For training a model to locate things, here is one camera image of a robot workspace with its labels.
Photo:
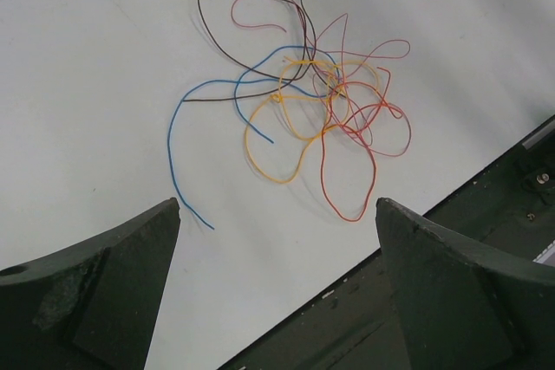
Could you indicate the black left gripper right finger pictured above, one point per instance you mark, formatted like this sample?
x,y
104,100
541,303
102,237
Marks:
x,y
463,304

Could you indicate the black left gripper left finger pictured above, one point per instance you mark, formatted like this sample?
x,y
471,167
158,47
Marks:
x,y
94,304

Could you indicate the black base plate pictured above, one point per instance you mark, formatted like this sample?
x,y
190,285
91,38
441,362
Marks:
x,y
354,323

